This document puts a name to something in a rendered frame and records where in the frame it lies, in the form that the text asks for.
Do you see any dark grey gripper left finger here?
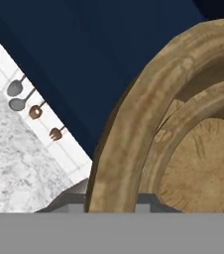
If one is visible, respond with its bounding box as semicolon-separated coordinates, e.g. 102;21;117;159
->
34;178;90;214

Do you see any small wooden bowl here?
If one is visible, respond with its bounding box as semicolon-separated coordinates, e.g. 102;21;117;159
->
139;77;224;214

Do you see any brown wooden hanging spoon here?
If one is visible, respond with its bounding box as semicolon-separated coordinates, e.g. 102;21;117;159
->
28;100;48;120

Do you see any dark blue cabinet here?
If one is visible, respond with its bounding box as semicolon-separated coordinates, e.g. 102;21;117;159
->
0;0;224;161

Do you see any large wooden bowl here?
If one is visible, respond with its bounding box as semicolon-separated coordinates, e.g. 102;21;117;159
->
83;18;224;214

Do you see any grey hanging spoon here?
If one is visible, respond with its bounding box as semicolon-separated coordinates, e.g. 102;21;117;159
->
6;73;28;98
8;87;38;112

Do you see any brown wooden hanging fork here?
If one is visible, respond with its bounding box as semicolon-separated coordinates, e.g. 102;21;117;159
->
49;125;66;143

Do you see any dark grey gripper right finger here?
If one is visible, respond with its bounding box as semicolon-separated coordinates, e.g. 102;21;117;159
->
136;193;184;214

